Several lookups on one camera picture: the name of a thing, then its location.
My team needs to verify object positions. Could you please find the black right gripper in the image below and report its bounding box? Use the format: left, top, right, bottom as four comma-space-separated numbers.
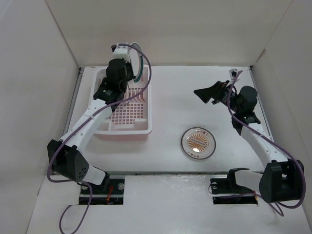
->
194, 80, 241, 114

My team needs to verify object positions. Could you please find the green red rimmed plate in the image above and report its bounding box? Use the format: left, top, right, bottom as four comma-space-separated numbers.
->
131, 42, 144, 83

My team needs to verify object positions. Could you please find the blue floral pattern plate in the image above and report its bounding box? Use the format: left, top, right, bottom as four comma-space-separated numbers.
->
99, 77, 107, 89

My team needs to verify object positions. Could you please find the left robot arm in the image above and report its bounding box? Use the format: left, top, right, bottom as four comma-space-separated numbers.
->
47, 58, 135, 194

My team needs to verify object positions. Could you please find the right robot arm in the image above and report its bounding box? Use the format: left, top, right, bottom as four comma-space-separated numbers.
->
194, 81, 306, 205

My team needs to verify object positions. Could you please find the white pink dish rack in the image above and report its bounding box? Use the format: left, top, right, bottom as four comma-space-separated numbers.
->
96, 65, 152, 140

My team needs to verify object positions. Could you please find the orange sunburst plate near front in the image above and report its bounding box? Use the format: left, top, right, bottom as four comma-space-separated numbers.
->
180, 127, 216, 161

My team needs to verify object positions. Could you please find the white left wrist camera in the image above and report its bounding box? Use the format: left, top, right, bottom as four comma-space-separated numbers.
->
111, 44, 131, 63

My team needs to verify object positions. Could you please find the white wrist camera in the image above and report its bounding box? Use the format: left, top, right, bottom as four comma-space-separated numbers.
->
229, 69, 238, 79
111, 44, 131, 63

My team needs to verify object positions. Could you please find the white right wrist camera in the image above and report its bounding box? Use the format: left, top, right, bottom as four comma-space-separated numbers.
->
229, 69, 238, 79

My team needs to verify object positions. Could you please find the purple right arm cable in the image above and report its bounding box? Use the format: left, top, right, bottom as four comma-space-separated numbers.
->
226, 70, 307, 217

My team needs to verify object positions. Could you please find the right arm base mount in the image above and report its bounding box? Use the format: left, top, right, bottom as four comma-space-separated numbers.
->
209, 168, 258, 205

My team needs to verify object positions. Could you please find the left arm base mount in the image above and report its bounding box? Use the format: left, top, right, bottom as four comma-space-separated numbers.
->
90, 175, 125, 205

